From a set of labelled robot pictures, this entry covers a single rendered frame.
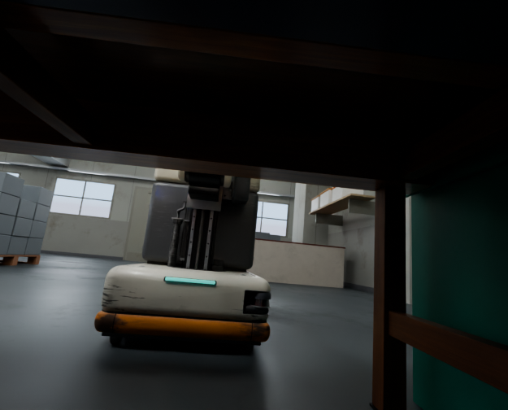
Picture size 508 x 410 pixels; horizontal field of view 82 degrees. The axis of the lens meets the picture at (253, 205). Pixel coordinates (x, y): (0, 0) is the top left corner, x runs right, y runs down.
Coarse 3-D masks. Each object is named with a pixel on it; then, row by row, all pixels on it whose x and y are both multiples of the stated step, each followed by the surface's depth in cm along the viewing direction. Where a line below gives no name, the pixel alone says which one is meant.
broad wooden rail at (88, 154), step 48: (0, 96) 73; (0, 144) 76; (48, 144) 73; (96, 144) 73; (144, 144) 74; (192, 144) 74; (240, 144) 75; (288, 144) 76; (336, 144) 77; (384, 144) 78
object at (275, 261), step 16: (256, 240) 510; (272, 240) 514; (256, 256) 505; (272, 256) 509; (288, 256) 512; (304, 256) 516; (320, 256) 520; (336, 256) 523; (256, 272) 501; (272, 272) 504; (288, 272) 508; (304, 272) 511; (320, 272) 515; (336, 272) 519
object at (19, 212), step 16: (0, 176) 336; (0, 192) 333; (16, 192) 359; (32, 192) 405; (48, 192) 428; (0, 208) 335; (16, 208) 363; (32, 208) 394; (48, 208) 433; (0, 224) 339; (16, 224) 365; (32, 224) 398; (0, 240) 341; (16, 240) 371; (32, 240) 402; (0, 256) 344; (16, 256) 373; (32, 256) 415
